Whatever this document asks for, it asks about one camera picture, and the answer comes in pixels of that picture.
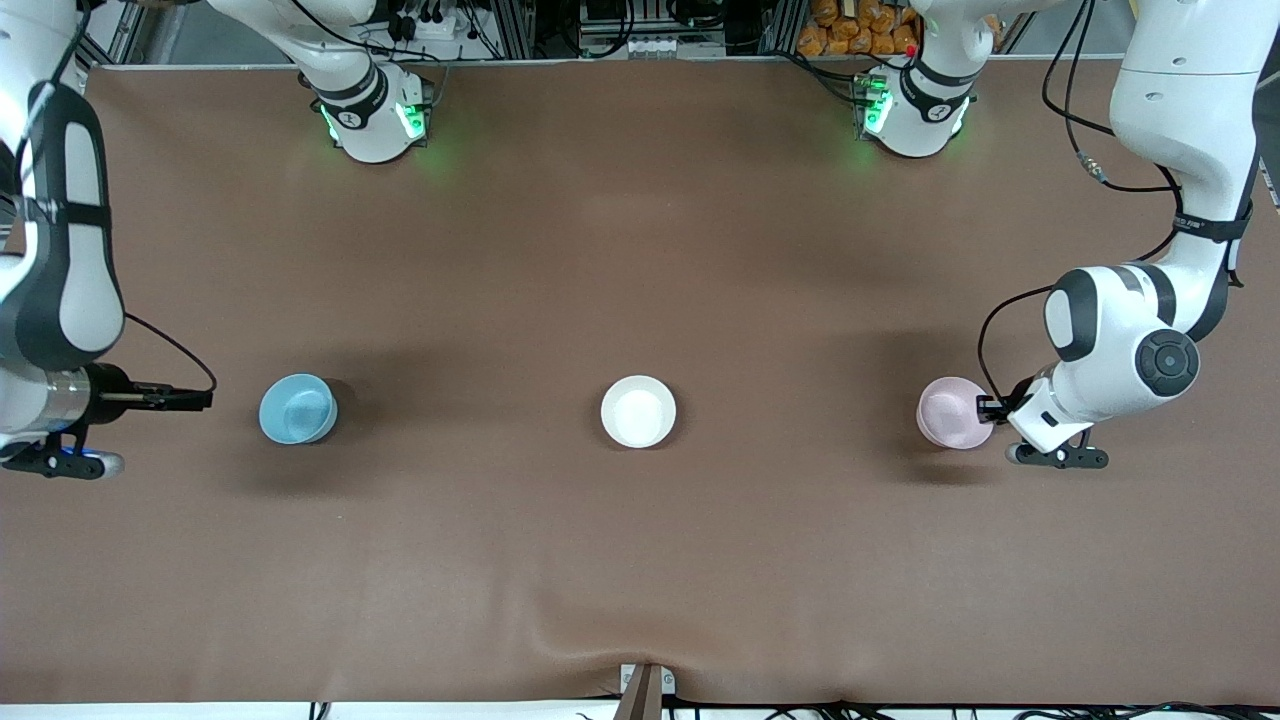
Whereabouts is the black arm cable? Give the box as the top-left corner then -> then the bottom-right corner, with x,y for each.
15,0 -> 219,396
976,0 -> 1263,403

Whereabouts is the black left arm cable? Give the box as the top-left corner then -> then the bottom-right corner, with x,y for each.
976,0 -> 1263,403

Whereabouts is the pink bowl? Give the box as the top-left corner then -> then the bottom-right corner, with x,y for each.
916,376 -> 997,450

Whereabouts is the aluminium table edge rail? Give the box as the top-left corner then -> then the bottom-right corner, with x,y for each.
85,55 -> 1131,71

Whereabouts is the front camera mount post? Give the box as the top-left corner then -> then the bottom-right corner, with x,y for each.
619,663 -> 677,720

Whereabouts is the brown table mat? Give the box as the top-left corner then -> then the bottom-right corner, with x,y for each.
0,58 -> 1280,706

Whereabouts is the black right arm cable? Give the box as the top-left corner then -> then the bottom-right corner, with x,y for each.
15,0 -> 219,396

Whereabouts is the white bowl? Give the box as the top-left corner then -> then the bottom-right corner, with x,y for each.
600,375 -> 678,449

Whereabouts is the blue bowl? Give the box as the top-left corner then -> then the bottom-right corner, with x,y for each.
259,373 -> 339,446

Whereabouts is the aluminium frame post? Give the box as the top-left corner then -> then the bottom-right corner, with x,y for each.
483,0 -> 535,59
85,0 -> 153,67
760,0 -> 803,57

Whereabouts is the black electronics box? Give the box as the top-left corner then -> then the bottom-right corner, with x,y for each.
580,0 -> 683,36

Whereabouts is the white power strip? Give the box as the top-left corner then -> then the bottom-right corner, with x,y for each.
385,5 -> 471,43

